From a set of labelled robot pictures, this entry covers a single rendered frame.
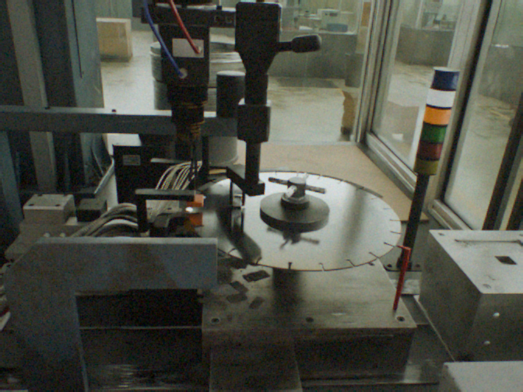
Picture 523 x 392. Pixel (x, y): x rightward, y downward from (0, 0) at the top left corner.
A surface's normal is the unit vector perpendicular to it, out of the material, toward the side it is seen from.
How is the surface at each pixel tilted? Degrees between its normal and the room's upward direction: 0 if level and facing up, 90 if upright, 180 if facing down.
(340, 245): 0
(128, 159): 90
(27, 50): 90
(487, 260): 0
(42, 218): 90
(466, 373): 0
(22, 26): 90
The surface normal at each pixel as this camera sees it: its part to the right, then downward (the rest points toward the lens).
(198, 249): 0.07, 0.42
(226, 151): 0.74, 0.30
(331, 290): 0.05, -0.91
